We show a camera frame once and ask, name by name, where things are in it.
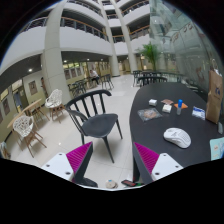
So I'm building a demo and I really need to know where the white computer mouse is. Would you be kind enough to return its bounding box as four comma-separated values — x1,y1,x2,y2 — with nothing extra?
163,128,191,148

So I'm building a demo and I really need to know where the light blue booklet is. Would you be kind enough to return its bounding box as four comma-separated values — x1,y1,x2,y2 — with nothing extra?
210,137,224,160

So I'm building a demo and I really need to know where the green potted palm plant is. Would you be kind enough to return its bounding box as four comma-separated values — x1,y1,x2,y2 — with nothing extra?
137,42,161,70

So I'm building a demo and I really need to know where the small white square box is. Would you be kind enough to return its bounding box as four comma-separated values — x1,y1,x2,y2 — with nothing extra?
162,104,172,113

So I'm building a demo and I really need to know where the blue capped small bottle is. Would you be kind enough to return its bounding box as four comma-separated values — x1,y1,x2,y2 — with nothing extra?
177,99,183,115

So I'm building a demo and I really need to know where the white lattice chair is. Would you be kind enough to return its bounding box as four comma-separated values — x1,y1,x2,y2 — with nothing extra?
45,89,65,117
13,115,46,148

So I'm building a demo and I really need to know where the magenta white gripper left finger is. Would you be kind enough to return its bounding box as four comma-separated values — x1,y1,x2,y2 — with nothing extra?
42,142,93,183

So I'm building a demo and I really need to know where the black oval table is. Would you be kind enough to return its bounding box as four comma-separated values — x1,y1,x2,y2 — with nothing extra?
129,81,224,185

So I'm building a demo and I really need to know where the black spindle-back chair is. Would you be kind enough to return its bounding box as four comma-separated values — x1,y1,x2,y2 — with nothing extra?
65,89,122,161

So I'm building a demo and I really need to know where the blue white tissue packet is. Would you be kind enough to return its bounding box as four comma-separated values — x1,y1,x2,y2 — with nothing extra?
192,107,205,120

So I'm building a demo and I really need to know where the brown snack packet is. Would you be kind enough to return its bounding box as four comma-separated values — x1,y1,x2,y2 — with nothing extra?
161,99,174,105

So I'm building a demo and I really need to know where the orange paper card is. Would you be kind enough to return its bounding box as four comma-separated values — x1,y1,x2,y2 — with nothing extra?
174,103,188,109

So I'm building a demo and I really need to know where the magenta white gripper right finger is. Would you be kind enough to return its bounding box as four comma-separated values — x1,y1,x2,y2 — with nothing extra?
133,143,182,181

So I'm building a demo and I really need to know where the clear plastic snack bag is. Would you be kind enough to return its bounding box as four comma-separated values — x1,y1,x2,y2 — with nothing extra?
138,108,161,122

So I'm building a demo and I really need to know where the white lattice chair near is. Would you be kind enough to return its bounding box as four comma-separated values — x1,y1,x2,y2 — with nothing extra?
13,115,46,148

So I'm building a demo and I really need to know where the white lattice chair far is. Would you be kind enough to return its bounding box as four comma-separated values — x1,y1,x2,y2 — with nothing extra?
45,89,65,117

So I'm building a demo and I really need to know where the brown paper bag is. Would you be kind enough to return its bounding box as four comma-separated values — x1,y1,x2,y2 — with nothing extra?
206,69,223,124

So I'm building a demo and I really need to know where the seated person in white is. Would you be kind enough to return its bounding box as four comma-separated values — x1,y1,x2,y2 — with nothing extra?
90,70,99,85

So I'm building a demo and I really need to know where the light wooden table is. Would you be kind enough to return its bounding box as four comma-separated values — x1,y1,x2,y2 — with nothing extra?
8,99,48,128

